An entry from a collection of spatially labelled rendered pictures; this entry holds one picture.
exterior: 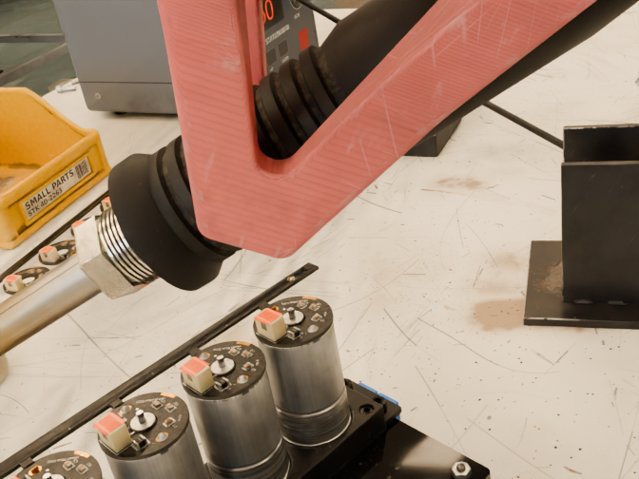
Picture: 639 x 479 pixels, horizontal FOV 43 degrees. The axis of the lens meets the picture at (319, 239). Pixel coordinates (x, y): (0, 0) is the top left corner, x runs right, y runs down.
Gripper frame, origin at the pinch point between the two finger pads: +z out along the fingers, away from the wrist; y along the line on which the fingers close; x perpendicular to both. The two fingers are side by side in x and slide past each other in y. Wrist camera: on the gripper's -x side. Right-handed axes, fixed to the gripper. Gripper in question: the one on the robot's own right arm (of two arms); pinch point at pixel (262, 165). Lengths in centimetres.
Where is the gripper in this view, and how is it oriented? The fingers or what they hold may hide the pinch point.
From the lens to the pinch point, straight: 13.1
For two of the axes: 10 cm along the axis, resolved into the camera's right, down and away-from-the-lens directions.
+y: 0.0, 5.0, -8.6
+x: 9.5, 2.8, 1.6
